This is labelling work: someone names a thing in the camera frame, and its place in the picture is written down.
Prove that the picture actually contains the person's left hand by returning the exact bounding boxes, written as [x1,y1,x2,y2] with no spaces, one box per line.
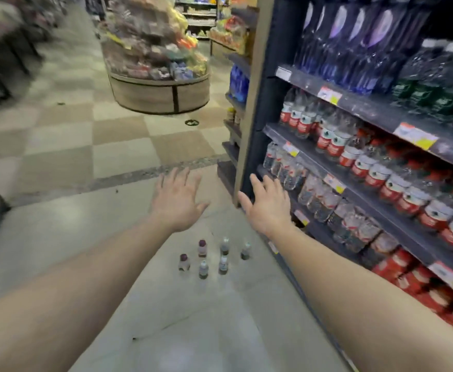
[148,166,211,234]

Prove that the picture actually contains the person's left forearm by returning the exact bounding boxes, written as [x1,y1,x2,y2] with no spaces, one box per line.
[0,216,173,372]

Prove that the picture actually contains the row of red label bottles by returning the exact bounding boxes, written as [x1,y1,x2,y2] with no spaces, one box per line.
[279,87,453,260]

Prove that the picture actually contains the row of clear plastic bottles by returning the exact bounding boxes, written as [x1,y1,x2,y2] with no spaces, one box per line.
[263,141,400,264]

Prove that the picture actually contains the blurred display goods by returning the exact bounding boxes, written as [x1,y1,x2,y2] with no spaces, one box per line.
[98,0,210,82]

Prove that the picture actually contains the dark display stand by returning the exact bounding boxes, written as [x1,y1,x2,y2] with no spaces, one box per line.
[0,0,55,111]

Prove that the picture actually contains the wooden display table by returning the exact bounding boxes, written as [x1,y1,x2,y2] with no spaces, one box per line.
[108,71,211,115]

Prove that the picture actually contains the person's right forearm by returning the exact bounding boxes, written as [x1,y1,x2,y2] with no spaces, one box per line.
[269,224,453,372]

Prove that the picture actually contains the row of blue tinted bottles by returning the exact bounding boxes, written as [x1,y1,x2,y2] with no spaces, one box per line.
[294,0,429,96]

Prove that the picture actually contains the row of small red bottles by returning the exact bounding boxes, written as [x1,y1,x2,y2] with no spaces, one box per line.
[372,247,453,337]

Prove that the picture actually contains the row of green label bottles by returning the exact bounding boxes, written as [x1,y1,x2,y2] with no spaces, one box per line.
[391,38,453,136]

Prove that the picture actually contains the person's right hand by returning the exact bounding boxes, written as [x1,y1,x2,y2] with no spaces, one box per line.
[237,173,294,240]

